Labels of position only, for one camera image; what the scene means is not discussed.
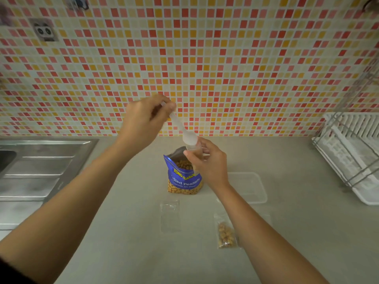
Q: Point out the stack of clear plastic bags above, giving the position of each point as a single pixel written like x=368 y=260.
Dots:
x=170 y=217

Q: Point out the stainless steel sink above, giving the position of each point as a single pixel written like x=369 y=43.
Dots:
x=35 y=174

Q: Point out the blue foil peanuts package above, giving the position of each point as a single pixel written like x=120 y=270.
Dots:
x=182 y=180

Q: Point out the clear plastic container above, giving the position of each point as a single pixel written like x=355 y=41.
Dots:
x=251 y=187

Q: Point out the white plastic spoon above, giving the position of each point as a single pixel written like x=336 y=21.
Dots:
x=183 y=130

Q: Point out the person's left hand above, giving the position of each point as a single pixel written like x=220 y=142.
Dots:
x=142 y=127

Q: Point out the black shirt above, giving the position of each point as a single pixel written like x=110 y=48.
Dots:
x=12 y=276

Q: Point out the person's left forearm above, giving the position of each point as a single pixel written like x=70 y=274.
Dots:
x=68 y=210

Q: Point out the small clear plastic bag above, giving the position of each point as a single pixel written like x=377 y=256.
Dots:
x=226 y=235
x=195 y=150

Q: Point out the grey wall socket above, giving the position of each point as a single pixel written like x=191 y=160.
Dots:
x=44 y=31

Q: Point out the person's right hand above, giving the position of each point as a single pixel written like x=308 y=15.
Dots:
x=214 y=170

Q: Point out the grey wall sticker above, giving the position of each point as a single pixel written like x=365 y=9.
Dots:
x=77 y=2

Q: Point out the person's right forearm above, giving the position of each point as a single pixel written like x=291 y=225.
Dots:
x=266 y=242

